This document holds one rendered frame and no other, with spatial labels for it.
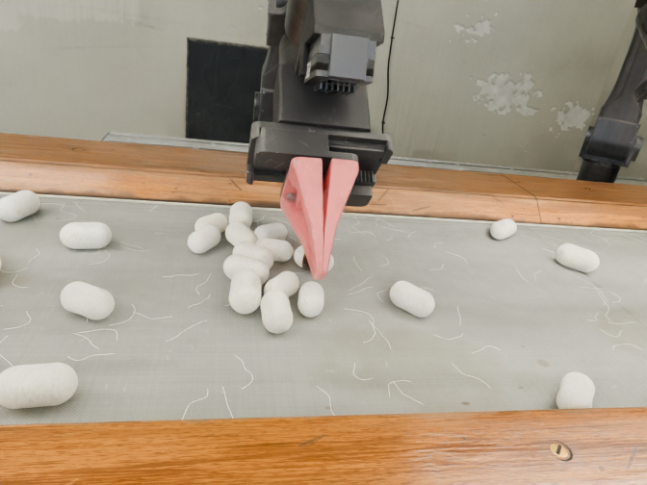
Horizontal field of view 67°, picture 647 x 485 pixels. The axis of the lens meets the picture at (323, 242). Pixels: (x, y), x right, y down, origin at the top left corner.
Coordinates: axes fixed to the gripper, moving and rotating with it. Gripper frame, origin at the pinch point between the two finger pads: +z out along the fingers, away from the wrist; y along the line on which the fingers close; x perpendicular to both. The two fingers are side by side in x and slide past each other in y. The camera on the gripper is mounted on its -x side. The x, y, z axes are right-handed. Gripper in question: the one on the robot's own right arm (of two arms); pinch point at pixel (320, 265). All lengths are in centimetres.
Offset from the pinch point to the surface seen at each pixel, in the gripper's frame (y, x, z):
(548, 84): 151, 136, -157
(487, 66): 116, 133, -159
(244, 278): -5.1, 0.5, 1.0
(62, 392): -13.6, -5.0, 8.8
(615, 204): 40.2, 13.5, -14.9
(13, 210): -23.0, 8.2, -6.7
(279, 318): -3.0, -1.5, 4.1
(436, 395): 5.7, -3.7, 9.1
